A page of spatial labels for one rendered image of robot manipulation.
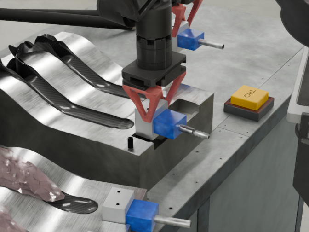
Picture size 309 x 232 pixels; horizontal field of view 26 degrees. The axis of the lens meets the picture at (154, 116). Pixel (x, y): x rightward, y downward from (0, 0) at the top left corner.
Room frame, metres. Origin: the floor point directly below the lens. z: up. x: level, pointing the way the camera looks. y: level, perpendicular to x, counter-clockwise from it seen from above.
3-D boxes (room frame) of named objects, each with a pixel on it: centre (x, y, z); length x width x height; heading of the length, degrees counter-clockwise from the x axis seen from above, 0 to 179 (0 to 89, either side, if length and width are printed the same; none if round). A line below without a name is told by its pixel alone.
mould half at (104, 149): (1.16, 0.17, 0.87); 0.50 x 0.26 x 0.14; 57
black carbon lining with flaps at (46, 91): (1.14, 0.16, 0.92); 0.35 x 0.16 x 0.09; 57
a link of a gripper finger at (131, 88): (0.98, 0.01, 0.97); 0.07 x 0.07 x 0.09; 57
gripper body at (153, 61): (0.98, 0.00, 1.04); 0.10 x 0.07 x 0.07; 147
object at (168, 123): (0.97, -0.03, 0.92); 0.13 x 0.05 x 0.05; 56
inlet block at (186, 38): (1.28, -0.08, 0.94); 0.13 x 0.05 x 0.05; 57
